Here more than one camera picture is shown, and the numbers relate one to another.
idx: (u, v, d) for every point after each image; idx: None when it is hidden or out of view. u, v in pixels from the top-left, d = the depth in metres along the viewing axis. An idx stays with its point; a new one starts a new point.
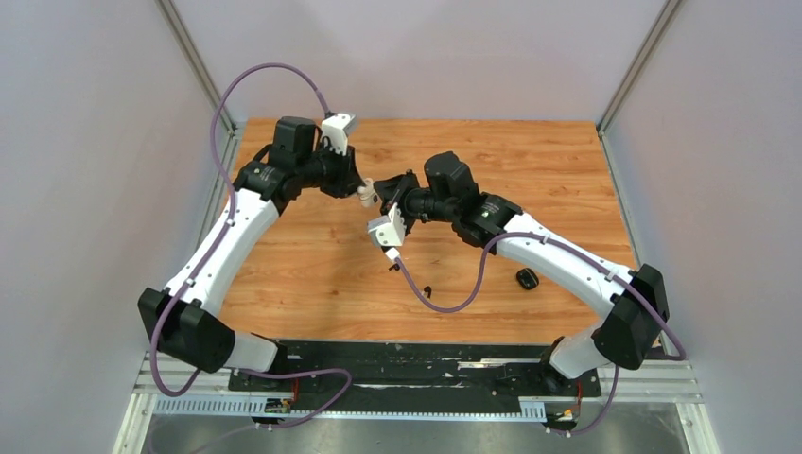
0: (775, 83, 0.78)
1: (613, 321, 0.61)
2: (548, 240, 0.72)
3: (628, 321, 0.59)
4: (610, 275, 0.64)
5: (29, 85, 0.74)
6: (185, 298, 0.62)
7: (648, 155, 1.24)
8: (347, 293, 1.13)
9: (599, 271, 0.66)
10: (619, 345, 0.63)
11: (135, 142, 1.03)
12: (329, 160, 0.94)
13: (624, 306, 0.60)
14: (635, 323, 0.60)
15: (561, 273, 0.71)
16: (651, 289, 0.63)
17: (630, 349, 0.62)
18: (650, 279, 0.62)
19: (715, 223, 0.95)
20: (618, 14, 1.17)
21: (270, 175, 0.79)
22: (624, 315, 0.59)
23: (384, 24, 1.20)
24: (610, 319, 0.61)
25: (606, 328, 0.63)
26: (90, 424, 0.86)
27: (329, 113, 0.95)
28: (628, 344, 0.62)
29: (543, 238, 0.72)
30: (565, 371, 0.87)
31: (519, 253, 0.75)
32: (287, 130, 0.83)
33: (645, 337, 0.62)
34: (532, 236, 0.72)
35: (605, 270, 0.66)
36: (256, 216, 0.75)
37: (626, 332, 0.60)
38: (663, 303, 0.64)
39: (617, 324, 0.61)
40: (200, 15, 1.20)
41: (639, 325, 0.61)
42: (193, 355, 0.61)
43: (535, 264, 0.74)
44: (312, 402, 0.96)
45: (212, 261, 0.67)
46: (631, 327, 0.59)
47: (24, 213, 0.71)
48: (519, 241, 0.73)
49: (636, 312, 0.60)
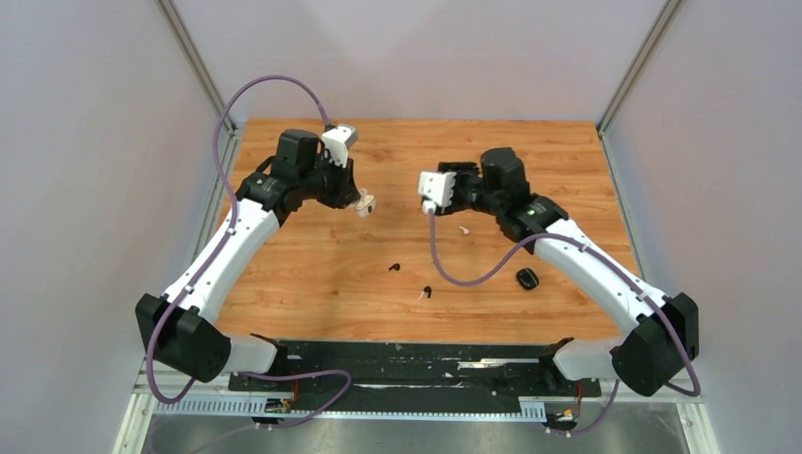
0: (776, 83, 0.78)
1: (635, 340, 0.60)
2: (586, 250, 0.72)
3: (650, 342, 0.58)
4: (641, 295, 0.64)
5: (29, 85, 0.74)
6: (183, 305, 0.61)
7: (648, 155, 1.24)
8: (347, 293, 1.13)
9: (630, 288, 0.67)
10: (638, 368, 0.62)
11: (134, 142, 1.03)
12: (329, 171, 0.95)
13: (650, 328, 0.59)
14: (656, 348, 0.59)
15: (589, 282, 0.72)
16: (682, 321, 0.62)
17: (647, 373, 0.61)
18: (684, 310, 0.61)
19: (715, 223, 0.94)
20: (618, 15, 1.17)
21: (272, 186, 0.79)
22: (647, 337, 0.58)
23: (384, 25, 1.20)
24: (632, 338, 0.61)
25: (629, 349, 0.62)
26: (90, 424, 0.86)
27: (330, 125, 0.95)
28: (646, 368, 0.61)
29: (584, 246, 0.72)
30: (566, 373, 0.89)
31: (556, 255, 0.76)
32: (291, 142, 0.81)
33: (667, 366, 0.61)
34: (574, 242, 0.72)
35: (638, 288, 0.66)
36: (257, 226, 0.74)
37: (646, 354, 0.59)
38: (693, 337, 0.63)
39: (638, 345, 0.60)
40: (200, 16, 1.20)
41: (662, 352, 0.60)
42: (187, 364, 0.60)
43: (569, 268, 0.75)
44: (312, 402, 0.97)
45: (212, 269, 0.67)
46: (651, 349, 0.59)
47: (25, 214, 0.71)
48: (560, 244, 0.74)
49: (660, 337, 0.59)
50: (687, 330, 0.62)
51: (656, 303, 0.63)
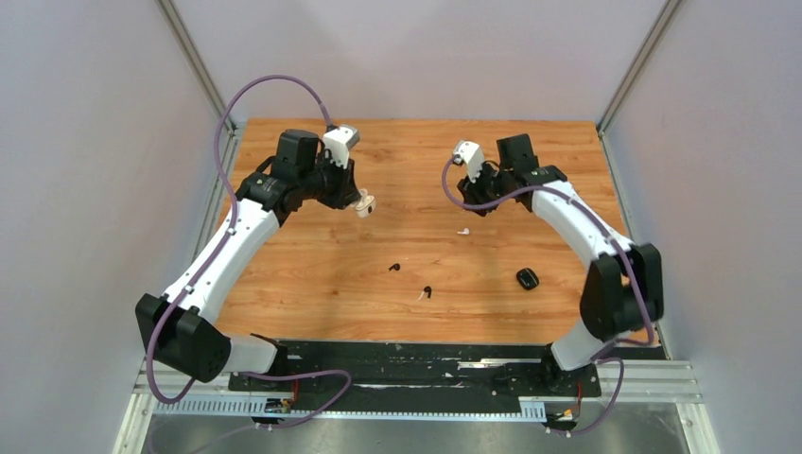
0: (775, 84, 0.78)
1: (594, 273, 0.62)
2: (572, 201, 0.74)
3: (606, 275, 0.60)
4: (610, 237, 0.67)
5: (29, 86, 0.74)
6: (183, 305, 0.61)
7: (648, 156, 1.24)
8: (347, 293, 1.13)
9: (601, 233, 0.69)
10: (596, 305, 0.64)
11: (135, 142, 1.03)
12: (330, 172, 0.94)
13: (609, 263, 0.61)
14: (612, 282, 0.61)
15: (569, 233, 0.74)
16: (643, 269, 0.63)
17: (601, 308, 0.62)
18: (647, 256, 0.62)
19: (715, 224, 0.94)
20: (618, 15, 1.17)
21: (273, 185, 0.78)
22: (603, 270, 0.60)
23: (384, 25, 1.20)
24: (591, 271, 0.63)
25: (589, 285, 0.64)
26: (90, 424, 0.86)
27: (331, 126, 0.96)
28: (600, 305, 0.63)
29: (569, 198, 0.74)
30: (564, 365, 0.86)
31: (546, 207, 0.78)
32: (291, 142, 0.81)
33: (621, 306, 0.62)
34: (560, 193, 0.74)
35: (607, 233, 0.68)
36: (258, 225, 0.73)
37: (601, 289, 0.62)
38: (658, 289, 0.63)
39: (596, 278, 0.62)
40: (200, 16, 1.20)
41: (618, 288, 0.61)
42: (187, 363, 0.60)
43: (557, 220, 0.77)
44: (313, 402, 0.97)
45: (211, 269, 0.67)
46: (606, 282, 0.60)
47: (25, 215, 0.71)
48: (550, 196, 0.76)
49: (618, 271, 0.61)
50: (648, 278, 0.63)
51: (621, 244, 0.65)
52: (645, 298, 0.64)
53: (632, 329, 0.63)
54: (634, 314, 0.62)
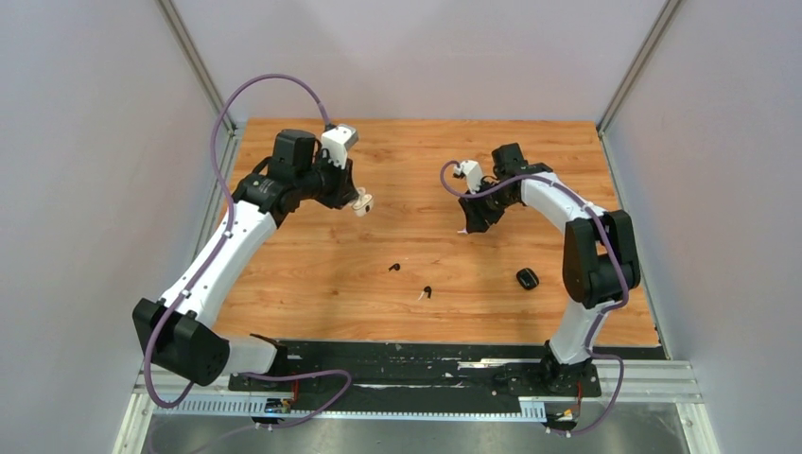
0: (775, 84, 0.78)
1: (569, 235, 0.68)
2: (554, 184, 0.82)
3: (580, 234, 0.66)
4: (584, 206, 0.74)
5: (29, 86, 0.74)
6: (180, 310, 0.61)
7: (648, 155, 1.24)
8: (347, 293, 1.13)
9: (578, 204, 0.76)
10: (573, 268, 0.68)
11: (134, 142, 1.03)
12: (328, 172, 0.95)
13: (583, 223, 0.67)
14: (585, 241, 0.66)
15: (553, 211, 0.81)
16: (617, 233, 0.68)
17: (578, 269, 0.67)
18: (618, 220, 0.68)
19: (715, 223, 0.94)
20: (618, 16, 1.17)
21: (270, 187, 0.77)
22: (577, 229, 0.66)
23: (384, 25, 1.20)
24: (567, 235, 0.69)
25: (567, 248, 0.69)
26: (90, 424, 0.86)
27: (329, 125, 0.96)
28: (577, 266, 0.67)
29: (551, 182, 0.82)
30: (561, 357, 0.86)
31: (532, 195, 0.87)
32: (287, 142, 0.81)
33: (598, 267, 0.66)
34: (543, 178, 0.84)
35: (583, 203, 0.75)
36: (254, 228, 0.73)
37: (575, 248, 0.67)
38: (632, 253, 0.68)
39: (571, 239, 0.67)
40: (200, 16, 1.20)
41: (592, 248, 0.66)
42: (185, 367, 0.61)
43: (542, 204, 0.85)
44: (312, 402, 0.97)
45: (208, 272, 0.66)
46: (580, 240, 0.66)
47: (24, 214, 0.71)
48: (534, 182, 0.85)
49: (591, 234, 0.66)
50: (620, 241, 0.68)
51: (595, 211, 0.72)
52: (621, 261, 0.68)
53: (610, 291, 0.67)
54: (609, 275, 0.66)
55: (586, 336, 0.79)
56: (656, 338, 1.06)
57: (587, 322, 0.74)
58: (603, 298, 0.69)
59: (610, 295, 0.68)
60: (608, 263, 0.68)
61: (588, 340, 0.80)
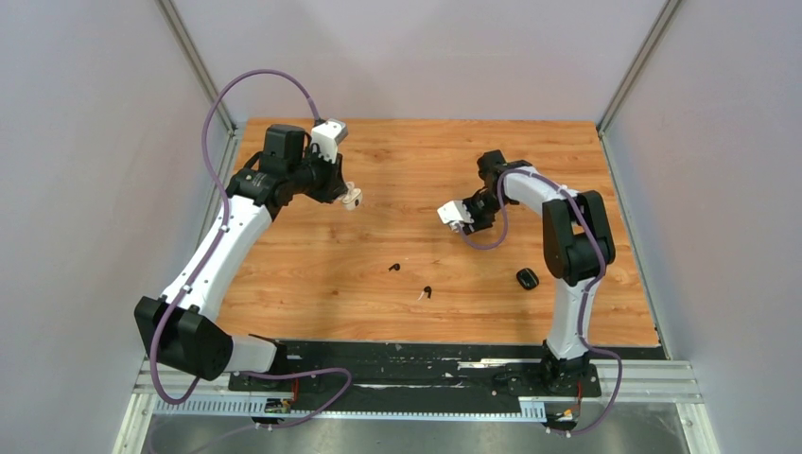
0: (775, 85, 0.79)
1: (547, 216, 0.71)
2: (532, 175, 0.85)
3: (555, 213, 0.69)
4: (559, 190, 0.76)
5: (28, 87, 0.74)
6: (183, 305, 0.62)
7: (648, 156, 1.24)
8: (346, 293, 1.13)
9: (553, 189, 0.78)
10: (552, 247, 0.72)
11: (134, 142, 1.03)
12: (319, 165, 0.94)
13: (558, 203, 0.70)
14: (561, 219, 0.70)
15: (532, 199, 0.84)
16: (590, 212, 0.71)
17: (556, 246, 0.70)
18: (591, 200, 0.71)
19: (715, 223, 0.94)
20: (618, 15, 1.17)
21: (263, 181, 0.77)
22: (552, 208, 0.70)
23: (384, 26, 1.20)
24: (545, 215, 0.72)
25: (546, 229, 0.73)
26: (90, 424, 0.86)
27: (319, 120, 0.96)
28: (555, 243, 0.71)
29: (530, 172, 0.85)
30: (557, 352, 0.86)
31: (516, 187, 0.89)
32: (277, 135, 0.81)
33: (574, 243, 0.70)
34: (522, 171, 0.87)
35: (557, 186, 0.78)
36: (251, 221, 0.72)
37: (551, 226, 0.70)
38: (604, 230, 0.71)
39: (549, 219, 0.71)
40: (200, 16, 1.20)
41: (568, 226, 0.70)
42: (191, 363, 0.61)
43: (524, 194, 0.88)
44: (312, 402, 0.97)
45: (208, 267, 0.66)
46: (555, 218, 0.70)
47: (24, 215, 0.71)
48: (515, 175, 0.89)
49: (566, 213, 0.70)
50: (593, 218, 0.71)
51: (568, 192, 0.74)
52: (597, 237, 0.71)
53: (587, 267, 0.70)
54: (586, 251, 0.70)
55: (578, 322, 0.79)
56: (656, 338, 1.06)
57: (573, 300, 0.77)
58: (584, 274, 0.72)
59: (588, 270, 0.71)
60: (584, 239, 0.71)
61: (581, 328, 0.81)
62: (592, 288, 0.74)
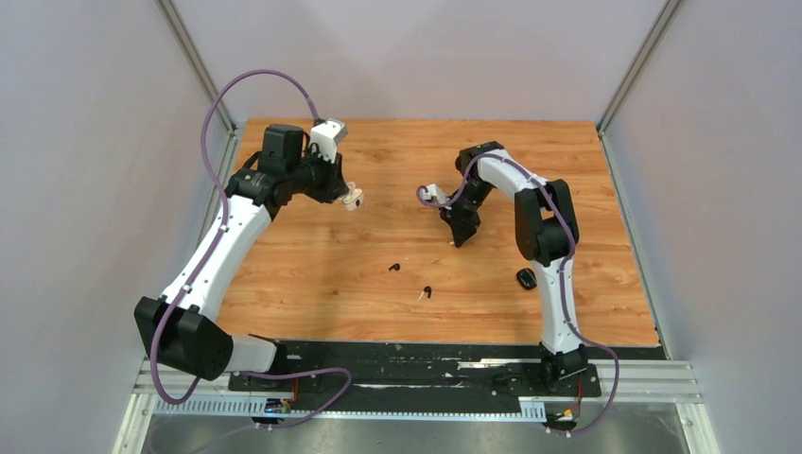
0: (775, 84, 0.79)
1: (517, 205, 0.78)
2: (505, 161, 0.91)
3: (525, 203, 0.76)
4: (530, 179, 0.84)
5: (27, 86, 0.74)
6: (183, 305, 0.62)
7: (647, 156, 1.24)
8: (346, 293, 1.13)
9: (524, 177, 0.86)
10: (524, 233, 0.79)
11: (134, 141, 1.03)
12: (319, 166, 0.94)
13: (528, 194, 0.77)
14: (531, 208, 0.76)
15: (505, 184, 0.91)
16: (557, 199, 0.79)
17: (527, 233, 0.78)
18: (559, 189, 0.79)
19: (715, 223, 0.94)
20: (618, 15, 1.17)
21: (262, 181, 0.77)
22: (523, 199, 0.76)
23: (384, 25, 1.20)
24: (516, 203, 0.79)
25: (516, 216, 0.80)
26: (90, 425, 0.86)
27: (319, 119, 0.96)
28: (526, 230, 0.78)
29: (502, 158, 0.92)
30: (552, 346, 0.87)
31: (488, 171, 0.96)
32: (276, 135, 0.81)
33: (544, 229, 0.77)
34: (495, 156, 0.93)
35: (527, 175, 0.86)
36: (250, 220, 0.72)
37: (522, 215, 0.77)
38: (569, 215, 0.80)
39: (519, 208, 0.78)
40: (200, 16, 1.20)
41: (538, 215, 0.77)
42: (191, 363, 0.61)
43: (495, 179, 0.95)
44: (312, 402, 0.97)
45: (208, 267, 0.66)
46: (525, 209, 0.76)
47: (24, 215, 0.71)
48: (488, 160, 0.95)
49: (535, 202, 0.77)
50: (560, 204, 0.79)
51: (539, 182, 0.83)
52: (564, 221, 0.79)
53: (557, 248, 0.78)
54: (555, 235, 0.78)
55: (563, 307, 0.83)
56: (656, 338, 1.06)
57: (551, 284, 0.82)
58: (554, 253, 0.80)
59: (559, 250, 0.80)
60: (552, 224, 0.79)
61: (566, 314, 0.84)
62: (566, 265, 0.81)
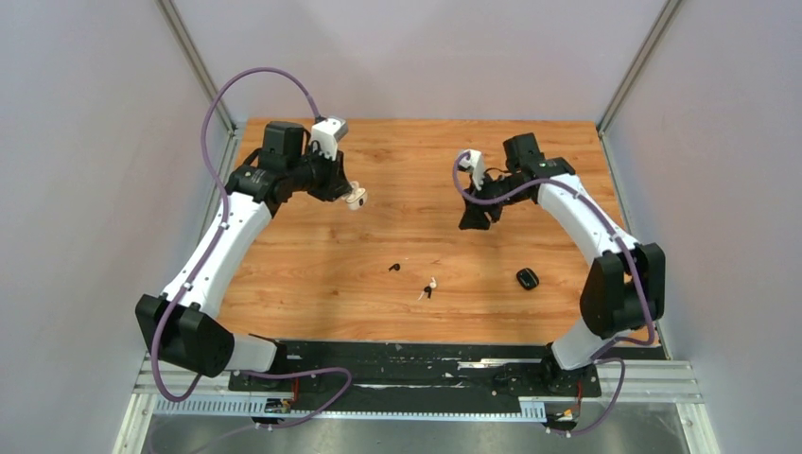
0: (775, 84, 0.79)
1: (599, 271, 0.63)
2: (579, 197, 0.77)
3: (610, 274, 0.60)
4: (614, 235, 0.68)
5: (28, 87, 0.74)
6: (183, 303, 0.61)
7: (647, 156, 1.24)
8: (346, 293, 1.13)
9: (605, 230, 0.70)
10: (597, 300, 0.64)
11: (133, 141, 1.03)
12: (320, 164, 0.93)
13: (613, 262, 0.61)
14: (616, 282, 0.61)
15: (575, 227, 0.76)
16: (646, 268, 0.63)
17: (602, 305, 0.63)
18: (652, 259, 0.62)
19: (716, 223, 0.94)
20: (618, 15, 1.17)
21: (262, 178, 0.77)
22: (610, 270, 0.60)
23: (384, 25, 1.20)
24: (596, 269, 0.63)
25: (592, 280, 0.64)
26: (90, 425, 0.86)
27: (320, 117, 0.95)
28: (601, 301, 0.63)
29: (576, 194, 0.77)
30: (564, 364, 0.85)
31: (555, 204, 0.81)
32: (276, 131, 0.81)
33: (623, 304, 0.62)
34: (566, 187, 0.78)
35: (611, 230, 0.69)
36: (250, 218, 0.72)
37: (601, 284, 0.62)
38: (659, 290, 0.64)
39: (601, 276, 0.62)
40: (200, 15, 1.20)
41: (619, 287, 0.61)
42: (192, 360, 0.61)
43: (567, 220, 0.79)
44: (312, 402, 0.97)
45: (208, 264, 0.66)
46: (606, 278, 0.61)
47: (24, 215, 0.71)
48: (557, 189, 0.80)
49: (621, 272, 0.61)
50: (649, 278, 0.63)
51: (626, 243, 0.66)
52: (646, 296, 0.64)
53: (632, 324, 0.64)
54: (635, 311, 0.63)
55: (595, 352, 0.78)
56: (656, 338, 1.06)
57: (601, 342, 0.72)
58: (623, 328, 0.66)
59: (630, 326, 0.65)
60: (633, 296, 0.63)
61: (603, 348, 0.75)
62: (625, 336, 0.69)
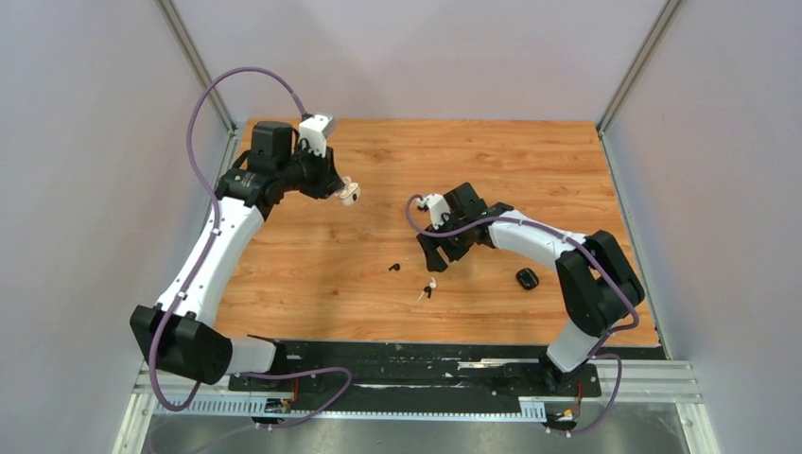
0: (775, 84, 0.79)
1: (564, 272, 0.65)
2: (523, 222, 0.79)
3: (574, 270, 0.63)
4: (564, 238, 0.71)
5: (27, 87, 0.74)
6: (178, 312, 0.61)
7: (646, 156, 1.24)
8: (346, 293, 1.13)
9: (556, 237, 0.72)
10: (577, 302, 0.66)
11: (133, 142, 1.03)
12: (309, 162, 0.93)
13: (571, 258, 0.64)
14: (582, 275, 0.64)
15: (531, 248, 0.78)
16: (605, 254, 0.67)
17: (583, 303, 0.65)
18: (604, 243, 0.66)
19: (715, 223, 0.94)
20: (617, 16, 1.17)
21: (252, 181, 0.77)
22: (571, 265, 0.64)
23: (383, 25, 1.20)
24: (560, 270, 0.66)
25: (563, 284, 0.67)
26: (90, 425, 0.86)
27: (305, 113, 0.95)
28: (578, 297, 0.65)
29: (519, 220, 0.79)
30: (565, 367, 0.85)
31: (507, 236, 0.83)
32: (265, 133, 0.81)
33: (601, 294, 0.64)
34: (510, 218, 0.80)
35: (560, 235, 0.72)
36: (242, 223, 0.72)
37: (570, 282, 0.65)
38: (628, 272, 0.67)
39: (566, 276, 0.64)
40: (200, 15, 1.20)
41: (588, 280, 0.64)
42: (191, 369, 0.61)
43: (523, 245, 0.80)
44: (312, 402, 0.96)
45: (201, 271, 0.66)
46: (574, 276, 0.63)
47: (24, 216, 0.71)
48: (503, 225, 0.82)
49: (583, 265, 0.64)
50: (613, 263, 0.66)
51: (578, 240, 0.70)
52: (619, 280, 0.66)
53: (620, 313, 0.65)
54: (616, 298, 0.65)
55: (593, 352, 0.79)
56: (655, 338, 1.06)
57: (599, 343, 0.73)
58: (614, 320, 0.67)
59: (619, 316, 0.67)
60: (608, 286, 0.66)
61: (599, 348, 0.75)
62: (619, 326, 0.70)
